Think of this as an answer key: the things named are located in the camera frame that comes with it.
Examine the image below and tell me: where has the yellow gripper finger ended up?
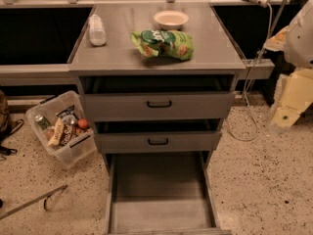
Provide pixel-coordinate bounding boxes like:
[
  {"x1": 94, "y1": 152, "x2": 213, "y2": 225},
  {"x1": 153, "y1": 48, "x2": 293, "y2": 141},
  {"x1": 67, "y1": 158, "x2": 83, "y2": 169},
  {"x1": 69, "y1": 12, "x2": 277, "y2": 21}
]
[{"x1": 268, "y1": 68, "x2": 313, "y2": 131}]

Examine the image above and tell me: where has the green rice chip bag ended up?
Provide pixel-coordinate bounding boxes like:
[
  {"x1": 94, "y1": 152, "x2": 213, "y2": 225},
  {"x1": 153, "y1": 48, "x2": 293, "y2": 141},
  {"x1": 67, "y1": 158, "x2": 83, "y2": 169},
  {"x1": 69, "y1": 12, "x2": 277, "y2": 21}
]
[{"x1": 131, "y1": 30, "x2": 194, "y2": 61}]

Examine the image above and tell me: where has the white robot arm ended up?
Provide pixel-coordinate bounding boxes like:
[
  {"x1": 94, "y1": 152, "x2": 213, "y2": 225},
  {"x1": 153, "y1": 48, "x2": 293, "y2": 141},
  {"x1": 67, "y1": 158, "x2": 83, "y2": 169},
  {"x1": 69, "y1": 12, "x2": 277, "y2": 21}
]
[{"x1": 265, "y1": 0, "x2": 313, "y2": 133}]

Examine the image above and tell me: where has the top grey drawer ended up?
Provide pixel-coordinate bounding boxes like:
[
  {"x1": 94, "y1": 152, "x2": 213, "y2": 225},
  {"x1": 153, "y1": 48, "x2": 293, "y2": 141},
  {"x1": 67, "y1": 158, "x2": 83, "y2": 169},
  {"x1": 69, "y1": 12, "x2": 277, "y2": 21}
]
[{"x1": 80, "y1": 92, "x2": 235, "y2": 121}]

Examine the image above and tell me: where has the grey drawer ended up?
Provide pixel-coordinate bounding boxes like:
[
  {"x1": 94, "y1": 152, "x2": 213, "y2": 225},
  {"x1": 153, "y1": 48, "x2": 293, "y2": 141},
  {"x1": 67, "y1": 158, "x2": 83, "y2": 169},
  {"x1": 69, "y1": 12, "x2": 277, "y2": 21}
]
[
  {"x1": 104, "y1": 152, "x2": 233, "y2": 235},
  {"x1": 95, "y1": 131, "x2": 221, "y2": 154},
  {"x1": 80, "y1": 92, "x2": 235, "y2": 121}
]

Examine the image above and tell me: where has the middle grey drawer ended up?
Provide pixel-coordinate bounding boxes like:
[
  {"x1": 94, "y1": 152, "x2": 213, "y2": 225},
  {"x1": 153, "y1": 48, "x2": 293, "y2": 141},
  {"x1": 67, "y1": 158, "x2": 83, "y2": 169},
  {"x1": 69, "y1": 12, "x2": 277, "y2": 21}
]
[{"x1": 95, "y1": 131, "x2": 221, "y2": 154}]

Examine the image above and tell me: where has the grey metal drawer cabinet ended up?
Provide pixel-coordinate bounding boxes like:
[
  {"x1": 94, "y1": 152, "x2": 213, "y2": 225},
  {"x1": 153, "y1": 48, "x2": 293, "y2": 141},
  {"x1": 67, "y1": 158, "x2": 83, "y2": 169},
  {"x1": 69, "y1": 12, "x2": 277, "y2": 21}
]
[{"x1": 70, "y1": 2, "x2": 245, "y2": 235}]

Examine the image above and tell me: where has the bottom grey drawer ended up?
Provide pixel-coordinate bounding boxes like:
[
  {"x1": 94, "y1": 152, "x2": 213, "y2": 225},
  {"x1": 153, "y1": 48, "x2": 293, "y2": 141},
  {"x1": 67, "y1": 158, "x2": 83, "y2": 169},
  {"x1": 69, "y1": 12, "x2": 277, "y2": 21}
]
[{"x1": 104, "y1": 152, "x2": 233, "y2": 235}]

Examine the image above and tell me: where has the black chip bag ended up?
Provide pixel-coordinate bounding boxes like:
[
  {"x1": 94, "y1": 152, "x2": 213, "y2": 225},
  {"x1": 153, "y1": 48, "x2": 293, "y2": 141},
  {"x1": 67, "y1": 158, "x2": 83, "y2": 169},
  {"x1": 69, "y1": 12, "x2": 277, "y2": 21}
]
[{"x1": 56, "y1": 105, "x2": 78, "y2": 119}]

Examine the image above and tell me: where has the brown snack bag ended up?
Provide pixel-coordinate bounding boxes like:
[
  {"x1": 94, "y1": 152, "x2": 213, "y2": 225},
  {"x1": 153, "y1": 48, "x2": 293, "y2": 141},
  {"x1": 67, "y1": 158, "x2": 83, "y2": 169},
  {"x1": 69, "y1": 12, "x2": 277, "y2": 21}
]
[{"x1": 59, "y1": 125, "x2": 76, "y2": 146}]

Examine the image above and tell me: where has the clear plastic water bottle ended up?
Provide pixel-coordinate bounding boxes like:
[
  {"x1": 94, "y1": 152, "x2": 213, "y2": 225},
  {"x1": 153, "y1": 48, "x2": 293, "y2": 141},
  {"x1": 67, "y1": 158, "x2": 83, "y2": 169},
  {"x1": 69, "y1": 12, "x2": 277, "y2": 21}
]
[{"x1": 88, "y1": 15, "x2": 107, "y2": 46}]

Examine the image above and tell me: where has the red apple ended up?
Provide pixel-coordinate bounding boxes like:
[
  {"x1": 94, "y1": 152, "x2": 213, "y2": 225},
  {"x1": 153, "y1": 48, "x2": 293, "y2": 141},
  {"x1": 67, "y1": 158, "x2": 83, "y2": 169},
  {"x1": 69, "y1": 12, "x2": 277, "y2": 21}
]
[{"x1": 77, "y1": 118, "x2": 89, "y2": 130}]

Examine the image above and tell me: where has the clear plastic storage bin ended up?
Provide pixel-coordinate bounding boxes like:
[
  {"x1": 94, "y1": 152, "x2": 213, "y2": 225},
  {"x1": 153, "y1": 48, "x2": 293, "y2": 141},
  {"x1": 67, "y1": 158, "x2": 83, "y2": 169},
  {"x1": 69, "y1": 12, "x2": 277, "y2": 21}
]
[{"x1": 26, "y1": 91, "x2": 96, "y2": 166}]

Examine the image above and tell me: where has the yellow snack bar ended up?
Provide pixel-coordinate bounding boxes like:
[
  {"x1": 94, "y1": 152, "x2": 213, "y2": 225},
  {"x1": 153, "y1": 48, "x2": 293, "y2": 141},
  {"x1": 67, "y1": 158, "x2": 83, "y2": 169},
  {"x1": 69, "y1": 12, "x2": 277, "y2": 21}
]
[{"x1": 48, "y1": 118, "x2": 65, "y2": 146}]

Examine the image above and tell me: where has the green soda can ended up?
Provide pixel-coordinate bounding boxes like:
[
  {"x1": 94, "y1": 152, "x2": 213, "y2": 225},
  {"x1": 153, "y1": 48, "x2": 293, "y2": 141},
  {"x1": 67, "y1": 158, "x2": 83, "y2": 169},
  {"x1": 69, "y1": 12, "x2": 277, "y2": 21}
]
[{"x1": 35, "y1": 115, "x2": 51, "y2": 130}]

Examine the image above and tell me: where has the grey metal bar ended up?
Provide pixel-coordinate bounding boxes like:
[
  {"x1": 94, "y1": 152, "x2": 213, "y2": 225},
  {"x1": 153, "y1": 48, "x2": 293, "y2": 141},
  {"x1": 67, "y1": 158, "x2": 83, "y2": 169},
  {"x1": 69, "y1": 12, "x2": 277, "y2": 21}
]
[{"x1": 0, "y1": 184, "x2": 67, "y2": 220}]

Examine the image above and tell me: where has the dark backpack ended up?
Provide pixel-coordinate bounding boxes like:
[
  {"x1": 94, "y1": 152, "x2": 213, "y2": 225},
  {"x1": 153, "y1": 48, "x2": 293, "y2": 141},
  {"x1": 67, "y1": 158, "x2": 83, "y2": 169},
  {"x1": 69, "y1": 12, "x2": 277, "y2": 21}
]
[{"x1": 0, "y1": 90, "x2": 24, "y2": 161}]

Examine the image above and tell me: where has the white cable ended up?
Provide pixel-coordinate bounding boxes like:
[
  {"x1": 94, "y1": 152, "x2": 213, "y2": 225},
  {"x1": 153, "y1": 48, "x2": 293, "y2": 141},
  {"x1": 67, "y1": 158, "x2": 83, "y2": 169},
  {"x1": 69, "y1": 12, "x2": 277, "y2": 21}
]
[{"x1": 226, "y1": 2, "x2": 274, "y2": 143}]

